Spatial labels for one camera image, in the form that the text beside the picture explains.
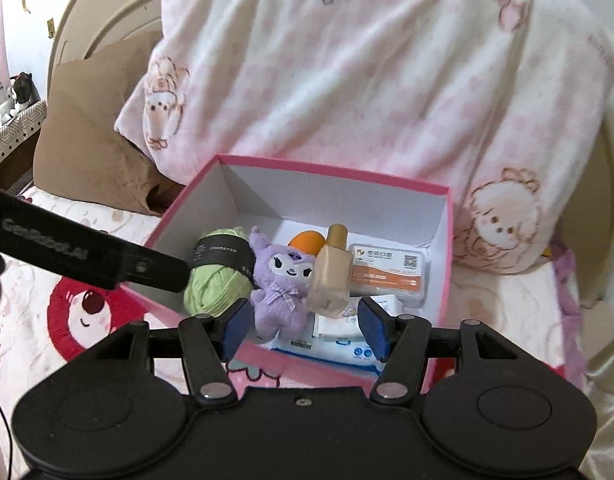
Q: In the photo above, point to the blue wet wipes pack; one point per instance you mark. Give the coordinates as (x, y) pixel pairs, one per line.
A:
(332, 352)

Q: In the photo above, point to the orange makeup sponge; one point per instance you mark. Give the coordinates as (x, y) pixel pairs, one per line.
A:
(307, 241)

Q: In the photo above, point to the wall switch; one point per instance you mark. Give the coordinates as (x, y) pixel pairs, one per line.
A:
(51, 27)

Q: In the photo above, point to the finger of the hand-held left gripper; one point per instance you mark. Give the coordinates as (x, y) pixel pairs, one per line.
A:
(154, 270)

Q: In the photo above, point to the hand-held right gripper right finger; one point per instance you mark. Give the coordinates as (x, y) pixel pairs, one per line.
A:
(374, 327)

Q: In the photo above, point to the black white figurine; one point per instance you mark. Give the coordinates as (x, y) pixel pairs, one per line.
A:
(24, 91)

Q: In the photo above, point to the small white tissue pack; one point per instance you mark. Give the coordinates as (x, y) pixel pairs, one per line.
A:
(337, 327)

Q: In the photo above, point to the purple cloth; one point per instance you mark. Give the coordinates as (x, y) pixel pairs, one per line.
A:
(569, 285)

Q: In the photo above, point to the beige curtain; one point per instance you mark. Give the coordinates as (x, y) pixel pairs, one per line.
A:
(609, 410)

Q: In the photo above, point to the pink cartoon printed pillow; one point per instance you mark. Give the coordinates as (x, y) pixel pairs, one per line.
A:
(362, 85)

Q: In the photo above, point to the purple plush toy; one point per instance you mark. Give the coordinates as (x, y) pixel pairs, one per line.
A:
(282, 285)

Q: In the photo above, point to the pink cardboard box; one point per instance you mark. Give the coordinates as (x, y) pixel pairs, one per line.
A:
(307, 195)

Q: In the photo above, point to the brown pillow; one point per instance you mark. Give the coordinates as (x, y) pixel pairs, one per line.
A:
(87, 150)

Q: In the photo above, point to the beige foundation bottle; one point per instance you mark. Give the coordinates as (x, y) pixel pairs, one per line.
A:
(329, 275)

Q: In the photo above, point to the green yarn ball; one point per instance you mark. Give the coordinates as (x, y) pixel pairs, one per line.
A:
(212, 290)

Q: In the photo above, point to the bedside table with patterned cover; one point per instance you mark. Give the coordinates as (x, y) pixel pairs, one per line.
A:
(17, 135)

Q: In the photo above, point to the beige headboard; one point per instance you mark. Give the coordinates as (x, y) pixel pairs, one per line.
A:
(102, 20)

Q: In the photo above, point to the clear orange-label floss box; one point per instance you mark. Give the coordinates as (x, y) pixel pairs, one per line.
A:
(389, 272)

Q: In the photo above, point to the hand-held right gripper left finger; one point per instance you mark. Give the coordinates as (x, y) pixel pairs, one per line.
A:
(237, 330)

